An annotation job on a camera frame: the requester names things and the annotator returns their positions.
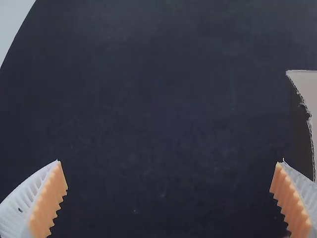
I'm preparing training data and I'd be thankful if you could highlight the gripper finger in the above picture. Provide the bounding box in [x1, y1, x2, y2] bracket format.
[269, 157, 317, 238]
[0, 159, 69, 238]

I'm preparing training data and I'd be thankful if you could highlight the cardboard box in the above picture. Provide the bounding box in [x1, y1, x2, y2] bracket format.
[285, 69, 317, 184]

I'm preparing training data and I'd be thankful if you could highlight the black mat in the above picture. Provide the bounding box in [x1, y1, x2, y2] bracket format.
[0, 0, 317, 238]

